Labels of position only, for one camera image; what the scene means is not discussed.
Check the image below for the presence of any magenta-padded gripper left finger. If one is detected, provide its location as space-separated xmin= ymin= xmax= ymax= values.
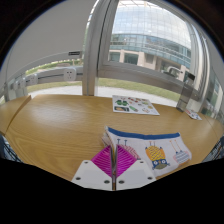
xmin=70 ymin=145 xmax=114 ymax=192

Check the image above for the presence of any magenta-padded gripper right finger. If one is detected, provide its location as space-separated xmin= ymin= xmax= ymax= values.
xmin=115 ymin=144 xmax=157 ymax=192

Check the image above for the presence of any white cartoon-print towel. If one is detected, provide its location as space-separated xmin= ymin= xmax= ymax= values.
xmin=101 ymin=125 xmax=193 ymax=178

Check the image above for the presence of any large colourful sticker sheet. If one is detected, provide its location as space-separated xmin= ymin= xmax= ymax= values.
xmin=111 ymin=94 xmax=161 ymax=117

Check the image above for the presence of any small colourful sticker sheet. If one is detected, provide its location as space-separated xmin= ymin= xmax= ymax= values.
xmin=185 ymin=109 xmax=203 ymax=121

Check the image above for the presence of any glass-fronted building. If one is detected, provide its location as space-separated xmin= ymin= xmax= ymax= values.
xmin=108 ymin=0 xmax=198 ymax=81

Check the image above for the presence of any white wall socket trunking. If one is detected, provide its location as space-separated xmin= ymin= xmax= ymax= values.
xmin=6 ymin=65 xmax=84 ymax=98

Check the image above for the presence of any grey window frame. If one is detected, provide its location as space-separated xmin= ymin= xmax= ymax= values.
xmin=81 ymin=0 xmax=208 ymax=101

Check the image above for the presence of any grey window handle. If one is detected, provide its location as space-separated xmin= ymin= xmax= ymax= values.
xmin=165 ymin=65 xmax=184 ymax=78

